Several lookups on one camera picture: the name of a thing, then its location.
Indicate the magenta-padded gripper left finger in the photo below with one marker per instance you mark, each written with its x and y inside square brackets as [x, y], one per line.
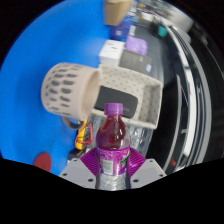
[78, 171]

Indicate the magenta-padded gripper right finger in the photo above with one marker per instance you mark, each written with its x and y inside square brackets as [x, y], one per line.
[148, 171]

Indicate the purple-capped clear drink bottle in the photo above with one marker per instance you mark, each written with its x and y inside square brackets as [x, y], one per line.
[113, 150]

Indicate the black box with white label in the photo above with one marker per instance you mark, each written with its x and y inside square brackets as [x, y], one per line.
[75, 154]

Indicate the yellow multimeter with leads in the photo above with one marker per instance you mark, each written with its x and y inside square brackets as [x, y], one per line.
[82, 138]

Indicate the grey small-drawer cabinet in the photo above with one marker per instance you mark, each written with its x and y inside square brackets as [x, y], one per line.
[140, 138]

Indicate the flat round red coaster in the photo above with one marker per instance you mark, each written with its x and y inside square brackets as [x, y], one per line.
[42, 161]

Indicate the black rectangular device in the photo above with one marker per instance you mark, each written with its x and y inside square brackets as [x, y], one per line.
[116, 100]

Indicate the beige mug with grey spots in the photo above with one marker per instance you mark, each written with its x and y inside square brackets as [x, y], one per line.
[65, 88]

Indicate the beige perforated tray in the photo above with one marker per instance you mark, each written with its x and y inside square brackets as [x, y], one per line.
[133, 81]

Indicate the dark grey box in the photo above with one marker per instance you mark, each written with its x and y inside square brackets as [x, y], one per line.
[135, 61]

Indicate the small white box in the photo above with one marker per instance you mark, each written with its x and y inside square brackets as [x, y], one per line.
[111, 53]

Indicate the purple bag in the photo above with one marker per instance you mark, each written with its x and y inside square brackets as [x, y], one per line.
[136, 45]

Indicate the small teal device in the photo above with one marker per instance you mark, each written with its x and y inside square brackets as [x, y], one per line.
[162, 30]

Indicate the blue box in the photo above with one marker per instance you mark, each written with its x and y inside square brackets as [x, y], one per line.
[120, 30]

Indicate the brown cardboard box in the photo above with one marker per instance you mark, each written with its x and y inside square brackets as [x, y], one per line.
[117, 12]

